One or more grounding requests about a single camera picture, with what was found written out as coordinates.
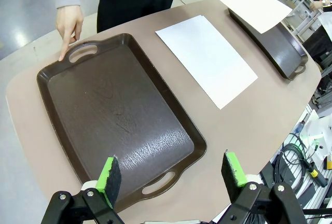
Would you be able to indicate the person's right hand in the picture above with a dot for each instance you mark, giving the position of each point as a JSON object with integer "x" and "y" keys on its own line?
{"x": 70, "y": 24}

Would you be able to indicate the person in grey hoodie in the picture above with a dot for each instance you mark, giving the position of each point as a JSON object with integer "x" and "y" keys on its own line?
{"x": 135, "y": 3}

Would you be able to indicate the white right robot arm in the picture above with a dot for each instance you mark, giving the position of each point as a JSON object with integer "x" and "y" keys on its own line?
{"x": 315, "y": 128}

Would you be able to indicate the brown plastic serving tray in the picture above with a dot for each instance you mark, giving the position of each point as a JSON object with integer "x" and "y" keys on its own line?
{"x": 116, "y": 110}
{"x": 282, "y": 53}

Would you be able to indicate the white A4 paper sheet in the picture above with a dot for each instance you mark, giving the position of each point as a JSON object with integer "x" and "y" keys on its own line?
{"x": 246, "y": 3}
{"x": 205, "y": 58}

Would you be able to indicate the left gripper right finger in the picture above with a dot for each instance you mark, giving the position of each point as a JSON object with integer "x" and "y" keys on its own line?
{"x": 233, "y": 174}

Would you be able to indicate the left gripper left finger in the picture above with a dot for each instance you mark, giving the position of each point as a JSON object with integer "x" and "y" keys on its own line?
{"x": 109, "y": 177}

